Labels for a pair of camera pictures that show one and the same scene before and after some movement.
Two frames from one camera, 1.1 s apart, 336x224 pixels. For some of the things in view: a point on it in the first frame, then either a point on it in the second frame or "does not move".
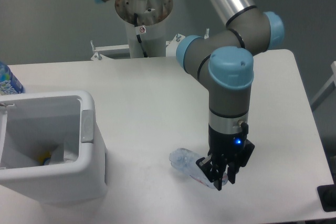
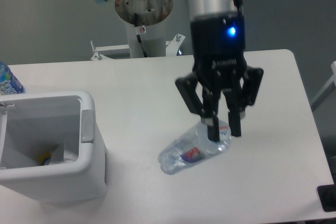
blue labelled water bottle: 9,84 does not move
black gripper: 224,147 -> 218,42
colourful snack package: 44,159 does not move
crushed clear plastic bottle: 185,160 -> 192,147
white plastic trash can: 52,150 does not move
